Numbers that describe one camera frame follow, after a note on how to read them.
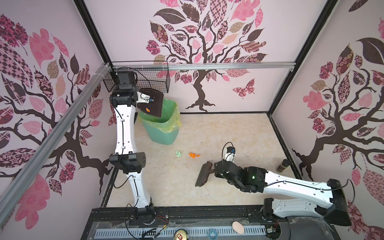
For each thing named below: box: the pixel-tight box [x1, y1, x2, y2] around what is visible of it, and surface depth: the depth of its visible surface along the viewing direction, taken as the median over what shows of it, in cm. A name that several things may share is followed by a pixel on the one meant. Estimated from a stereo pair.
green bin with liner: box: [137, 99, 182, 146], surface depth 87 cm
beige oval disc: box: [232, 221, 245, 235], surface depth 71 cm
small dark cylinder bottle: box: [277, 159, 291, 173], surface depth 85 cm
